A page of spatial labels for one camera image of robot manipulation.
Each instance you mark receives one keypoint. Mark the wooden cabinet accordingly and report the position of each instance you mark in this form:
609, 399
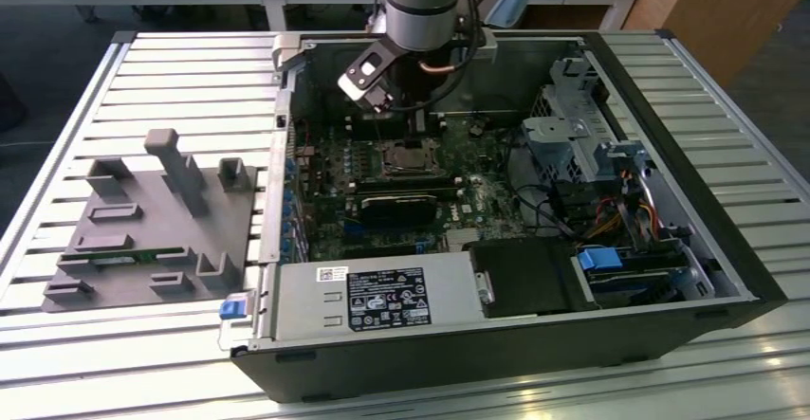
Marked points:
728, 12

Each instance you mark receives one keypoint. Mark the grey parts rack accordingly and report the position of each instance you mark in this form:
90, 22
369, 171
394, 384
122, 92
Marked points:
158, 230

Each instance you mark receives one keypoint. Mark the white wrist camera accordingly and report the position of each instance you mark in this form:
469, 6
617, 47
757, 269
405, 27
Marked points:
361, 76

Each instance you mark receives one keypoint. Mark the black expansion slot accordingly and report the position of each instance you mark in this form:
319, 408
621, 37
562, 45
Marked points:
379, 250

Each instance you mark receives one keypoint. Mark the grey power supply unit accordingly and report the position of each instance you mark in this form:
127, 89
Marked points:
303, 301

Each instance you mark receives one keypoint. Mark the green motherboard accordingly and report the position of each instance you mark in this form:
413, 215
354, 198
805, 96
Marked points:
487, 192

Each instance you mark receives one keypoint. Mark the CPU socket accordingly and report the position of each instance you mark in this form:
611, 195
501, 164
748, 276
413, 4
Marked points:
381, 172

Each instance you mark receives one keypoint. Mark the metal disk bay cage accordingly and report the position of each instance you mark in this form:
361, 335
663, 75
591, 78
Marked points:
557, 128

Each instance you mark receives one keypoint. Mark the silver CPU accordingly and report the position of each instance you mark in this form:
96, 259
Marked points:
411, 158

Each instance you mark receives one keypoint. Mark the black plastic shroud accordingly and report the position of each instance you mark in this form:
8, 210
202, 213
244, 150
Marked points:
525, 278

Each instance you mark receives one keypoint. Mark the blue disk carrier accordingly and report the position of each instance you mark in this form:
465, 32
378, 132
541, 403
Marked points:
598, 260

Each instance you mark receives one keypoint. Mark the blue case latch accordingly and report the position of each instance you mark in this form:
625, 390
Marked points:
231, 310

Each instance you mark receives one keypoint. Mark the black graphics card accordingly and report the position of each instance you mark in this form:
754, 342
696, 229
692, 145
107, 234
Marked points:
399, 211

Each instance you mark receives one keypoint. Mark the green RAM stick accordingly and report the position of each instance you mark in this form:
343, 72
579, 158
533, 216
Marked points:
146, 255

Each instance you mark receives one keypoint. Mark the black RAM slot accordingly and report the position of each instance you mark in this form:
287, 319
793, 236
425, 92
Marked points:
379, 131
379, 120
379, 136
379, 125

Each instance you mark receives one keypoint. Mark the black PC case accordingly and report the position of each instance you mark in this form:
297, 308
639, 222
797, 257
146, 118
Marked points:
443, 363

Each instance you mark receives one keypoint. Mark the silver chipset heatsink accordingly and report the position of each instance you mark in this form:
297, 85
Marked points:
462, 240

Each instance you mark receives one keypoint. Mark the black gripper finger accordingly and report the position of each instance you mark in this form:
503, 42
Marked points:
417, 123

